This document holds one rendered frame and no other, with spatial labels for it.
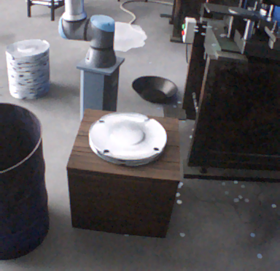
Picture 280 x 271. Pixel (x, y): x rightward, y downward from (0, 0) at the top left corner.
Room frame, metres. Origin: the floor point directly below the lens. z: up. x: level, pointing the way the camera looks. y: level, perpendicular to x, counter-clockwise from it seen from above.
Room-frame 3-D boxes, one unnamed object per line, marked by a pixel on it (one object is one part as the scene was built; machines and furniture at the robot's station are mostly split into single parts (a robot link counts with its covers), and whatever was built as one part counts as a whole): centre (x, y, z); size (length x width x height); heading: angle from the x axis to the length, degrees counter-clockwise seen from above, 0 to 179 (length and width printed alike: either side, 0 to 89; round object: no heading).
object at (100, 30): (1.53, 0.24, 0.62); 0.13 x 0.12 x 0.14; 83
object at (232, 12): (1.60, -0.36, 0.72); 0.25 x 0.14 x 0.14; 93
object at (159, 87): (2.03, -0.05, 0.04); 0.30 x 0.30 x 0.07
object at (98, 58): (1.53, 0.24, 0.50); 0.15 x 0.15 x 0.10
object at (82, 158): (1.07, 0.05, 0.18); 0.40 x 0.38 x 0.35; 90
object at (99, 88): (1.53, 0.24, 0.23); 0.19 x 0.19 x 0.45; 77
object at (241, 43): (1.61, -0.53, 0.68); 0.45 x 0.30 x 0.06; 3
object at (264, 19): (1.61, -0.53, 0.76); 0.15 x 0.09 x 0.05; 3
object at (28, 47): (1.96, 0.80, 0.31); 0.29 x 0.29 x 0.01
